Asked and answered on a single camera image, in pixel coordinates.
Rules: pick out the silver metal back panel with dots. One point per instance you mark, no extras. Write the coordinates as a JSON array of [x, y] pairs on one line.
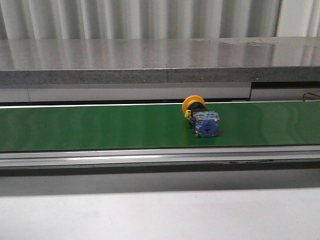
[[159, 92]]

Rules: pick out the aluminium conveyor front rail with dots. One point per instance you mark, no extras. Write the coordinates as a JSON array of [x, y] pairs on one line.
[[157, 156]]

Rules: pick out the white pleated curtain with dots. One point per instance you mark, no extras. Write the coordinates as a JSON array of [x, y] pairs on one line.
[[157, 19]]

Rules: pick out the green conveyor belt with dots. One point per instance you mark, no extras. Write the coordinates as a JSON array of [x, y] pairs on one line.
[[90, 127]]

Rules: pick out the grey stone slab shelf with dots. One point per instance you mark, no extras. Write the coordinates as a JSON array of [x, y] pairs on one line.
[[160, 61]]

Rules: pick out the yellow blue push button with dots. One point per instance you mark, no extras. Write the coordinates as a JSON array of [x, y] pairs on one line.
[[203, 122]]

